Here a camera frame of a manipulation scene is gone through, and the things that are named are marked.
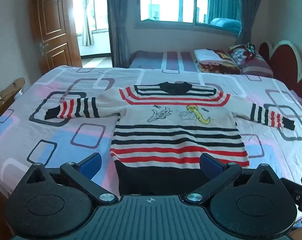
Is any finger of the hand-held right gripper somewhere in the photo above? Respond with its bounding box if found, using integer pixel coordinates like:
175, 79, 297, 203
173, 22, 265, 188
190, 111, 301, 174
280, 174, 302, 228

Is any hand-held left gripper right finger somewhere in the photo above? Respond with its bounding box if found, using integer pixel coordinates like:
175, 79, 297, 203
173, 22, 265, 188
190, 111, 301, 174
183, 152, 283, 204

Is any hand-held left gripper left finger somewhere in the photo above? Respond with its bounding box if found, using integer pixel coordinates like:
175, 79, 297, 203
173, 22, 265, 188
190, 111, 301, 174
23, 152, 119, 204

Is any striped knit sweater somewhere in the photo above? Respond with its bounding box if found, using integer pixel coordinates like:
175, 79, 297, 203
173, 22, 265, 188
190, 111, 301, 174
45, 81, 296, 195

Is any bed with square-patterned sheet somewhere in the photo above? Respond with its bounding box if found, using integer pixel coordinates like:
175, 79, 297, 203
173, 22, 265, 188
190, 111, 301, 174
0, 65, 302, 200

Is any folded red patterned blanket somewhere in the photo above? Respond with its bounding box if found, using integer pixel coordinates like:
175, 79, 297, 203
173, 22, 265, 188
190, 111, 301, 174
196, 50, 241, 75

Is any wooden side furniture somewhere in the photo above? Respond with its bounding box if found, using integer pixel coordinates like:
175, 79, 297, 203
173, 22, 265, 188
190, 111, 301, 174
0, 77, 26, 126

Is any dark red striped pillow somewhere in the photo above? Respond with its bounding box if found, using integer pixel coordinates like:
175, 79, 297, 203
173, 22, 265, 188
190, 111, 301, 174
228, 44, 274, 78

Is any red scalloped headboard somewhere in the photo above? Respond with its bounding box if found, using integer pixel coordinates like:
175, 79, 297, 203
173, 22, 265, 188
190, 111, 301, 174
259, 40, 302, 107

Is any teal blanket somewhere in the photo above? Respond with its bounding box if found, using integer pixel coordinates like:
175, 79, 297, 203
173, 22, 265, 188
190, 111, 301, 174
210, 17, 242, 34

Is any brown wooden door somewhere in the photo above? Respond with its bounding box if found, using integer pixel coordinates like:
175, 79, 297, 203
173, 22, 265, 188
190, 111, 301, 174
30, 0, 83, 75

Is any grey curtain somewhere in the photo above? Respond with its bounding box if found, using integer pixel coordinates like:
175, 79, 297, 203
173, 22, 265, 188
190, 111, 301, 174
106, 0, 129, 68
208, 0, 253, 42

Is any white sheer curtain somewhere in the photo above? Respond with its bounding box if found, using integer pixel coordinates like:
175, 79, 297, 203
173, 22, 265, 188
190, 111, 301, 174
80, 0, 94, 47

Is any sliding glass window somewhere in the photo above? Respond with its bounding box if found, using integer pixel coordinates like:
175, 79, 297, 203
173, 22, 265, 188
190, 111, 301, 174
135, 0, 241, 29

